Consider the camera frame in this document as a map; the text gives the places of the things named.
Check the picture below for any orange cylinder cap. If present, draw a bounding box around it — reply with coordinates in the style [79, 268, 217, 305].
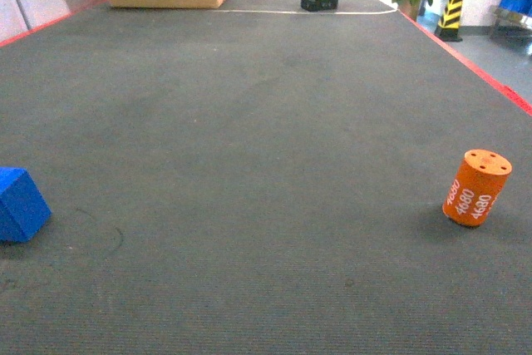
[442, 149, 512, 228]

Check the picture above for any blue cube part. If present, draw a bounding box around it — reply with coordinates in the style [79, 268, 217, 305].
[1, 166, 52, 243]

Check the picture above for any steel shelf rack right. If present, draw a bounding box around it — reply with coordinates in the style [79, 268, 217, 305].
[489, 2, 531, 38]

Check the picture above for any yellow black striped cone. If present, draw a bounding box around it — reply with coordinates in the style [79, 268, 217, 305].
[434, 0, 463, 42]

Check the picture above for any blue plastic bin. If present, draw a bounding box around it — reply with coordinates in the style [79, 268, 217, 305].
[499, 0, 532, 14]

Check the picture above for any red metal table frame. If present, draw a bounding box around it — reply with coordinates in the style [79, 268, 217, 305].
[1, 0, 531, 116]

